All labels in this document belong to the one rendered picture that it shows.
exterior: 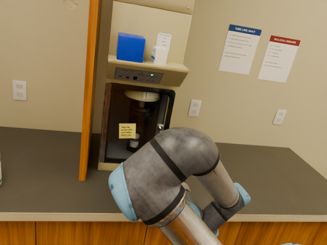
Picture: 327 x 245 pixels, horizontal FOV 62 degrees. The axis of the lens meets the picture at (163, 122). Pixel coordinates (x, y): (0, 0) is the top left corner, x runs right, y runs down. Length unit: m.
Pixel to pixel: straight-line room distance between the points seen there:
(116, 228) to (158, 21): 0.88
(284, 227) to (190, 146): 1.07
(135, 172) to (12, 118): 1.33
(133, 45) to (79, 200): 0.66
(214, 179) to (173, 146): 0.19
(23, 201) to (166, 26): 0.90
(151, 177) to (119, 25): 0.75
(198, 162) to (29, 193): 0.84
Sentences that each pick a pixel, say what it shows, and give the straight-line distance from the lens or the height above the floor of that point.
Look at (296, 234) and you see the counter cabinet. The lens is 1.63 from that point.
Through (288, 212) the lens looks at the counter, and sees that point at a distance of 1.47.
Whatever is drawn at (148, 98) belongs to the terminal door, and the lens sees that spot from 1.22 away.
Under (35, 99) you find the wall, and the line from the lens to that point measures 1.73.
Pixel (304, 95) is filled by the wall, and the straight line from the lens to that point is 2.12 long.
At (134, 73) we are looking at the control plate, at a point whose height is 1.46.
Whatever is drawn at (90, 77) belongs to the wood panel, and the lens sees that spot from 1.10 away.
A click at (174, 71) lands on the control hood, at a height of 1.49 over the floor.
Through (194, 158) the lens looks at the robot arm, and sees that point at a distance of 0.56.
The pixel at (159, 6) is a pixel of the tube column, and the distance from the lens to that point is 1.17.
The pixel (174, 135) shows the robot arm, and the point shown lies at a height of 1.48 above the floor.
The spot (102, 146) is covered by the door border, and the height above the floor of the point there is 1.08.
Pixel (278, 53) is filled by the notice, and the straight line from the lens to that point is 1.90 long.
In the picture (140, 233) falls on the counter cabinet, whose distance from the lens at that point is 1.29.
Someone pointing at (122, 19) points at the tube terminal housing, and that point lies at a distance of 1.15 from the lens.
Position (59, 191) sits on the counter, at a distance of 1.26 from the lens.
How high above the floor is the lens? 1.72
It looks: 23 degrees down
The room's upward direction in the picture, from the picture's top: 11 degrees clockwise
